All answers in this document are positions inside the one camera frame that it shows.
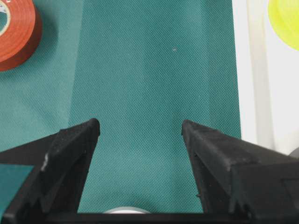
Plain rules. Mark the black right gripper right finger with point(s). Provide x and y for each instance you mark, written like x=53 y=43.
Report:
x=237 y=177

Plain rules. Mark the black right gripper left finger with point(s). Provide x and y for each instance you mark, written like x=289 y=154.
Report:
x=46 y=176

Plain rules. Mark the teal tape roll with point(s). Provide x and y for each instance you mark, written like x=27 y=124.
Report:
x=126 y=210

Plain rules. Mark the red tape roll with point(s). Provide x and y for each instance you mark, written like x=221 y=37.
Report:
x=22 y=33

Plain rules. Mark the yellow tape roll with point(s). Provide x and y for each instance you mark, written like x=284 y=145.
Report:
x=284 y=19

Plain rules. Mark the black tape roll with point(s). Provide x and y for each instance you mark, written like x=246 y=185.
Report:
x=295 y=153

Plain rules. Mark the white plastic case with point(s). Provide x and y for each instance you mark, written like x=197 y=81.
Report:
x=267 y=77

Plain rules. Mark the green table cloth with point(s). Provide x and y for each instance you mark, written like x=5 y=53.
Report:
x=141 y=67

